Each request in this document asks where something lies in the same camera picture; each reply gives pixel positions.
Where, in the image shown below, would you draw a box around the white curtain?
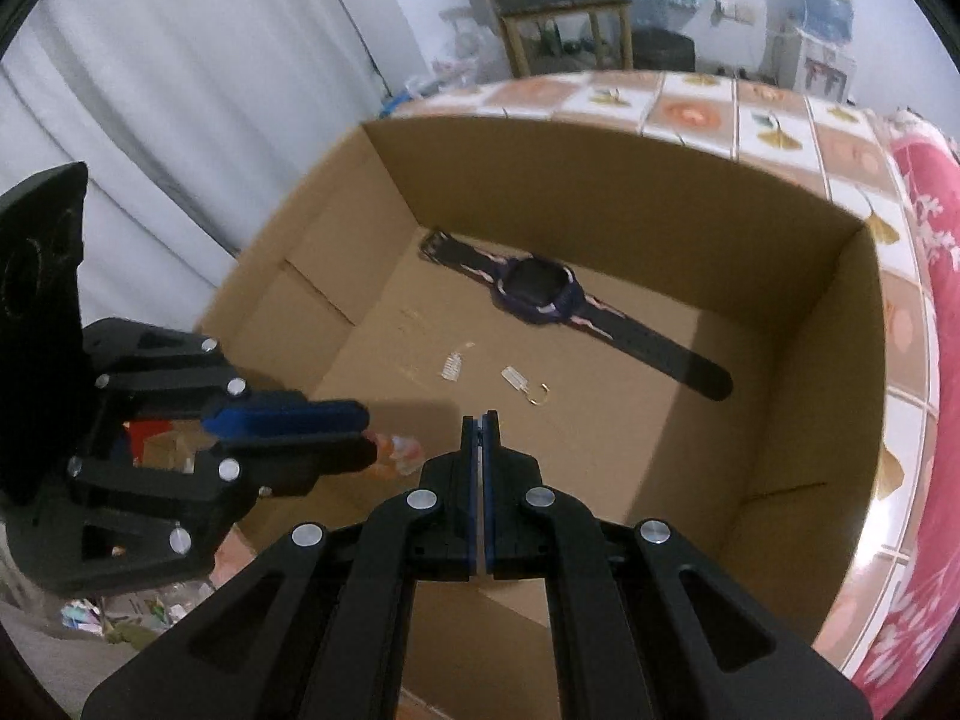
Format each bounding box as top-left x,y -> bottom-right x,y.
0,0 -> 392,316

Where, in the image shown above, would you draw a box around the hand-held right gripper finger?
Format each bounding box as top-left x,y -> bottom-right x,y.
483,410 -> 875,720
81,414 -> 481,720

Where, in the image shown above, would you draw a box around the red floral blanket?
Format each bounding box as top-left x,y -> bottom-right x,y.
847,109 -> 960,715

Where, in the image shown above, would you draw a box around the brown cardboard box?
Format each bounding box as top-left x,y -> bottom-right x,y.
193,118 -> 891,720

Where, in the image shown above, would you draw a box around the black round container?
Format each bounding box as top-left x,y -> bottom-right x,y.
634,26 -> 699,75

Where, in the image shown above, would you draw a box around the water dispenser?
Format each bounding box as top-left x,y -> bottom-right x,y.
763,0 -> 860,101

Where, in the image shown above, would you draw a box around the wooden chair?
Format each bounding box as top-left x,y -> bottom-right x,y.
469,0 -> 635,80

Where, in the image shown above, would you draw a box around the black purple smartwatch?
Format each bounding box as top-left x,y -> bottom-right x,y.
418,229 -> 734,401

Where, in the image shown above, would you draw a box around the scattered colourful paper packets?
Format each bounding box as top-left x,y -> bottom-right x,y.
60,591 -> 200,650

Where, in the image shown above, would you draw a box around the pink bead bracelet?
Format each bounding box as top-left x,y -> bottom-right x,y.
367,431 -> 425,476

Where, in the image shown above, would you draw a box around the silver abacus earring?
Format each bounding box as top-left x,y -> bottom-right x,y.
438,343 -> 478,384
500,365 -> 553,404

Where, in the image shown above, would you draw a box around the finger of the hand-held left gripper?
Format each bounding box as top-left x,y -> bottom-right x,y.
81,318 -> 371,437
7,433 -> 378,595

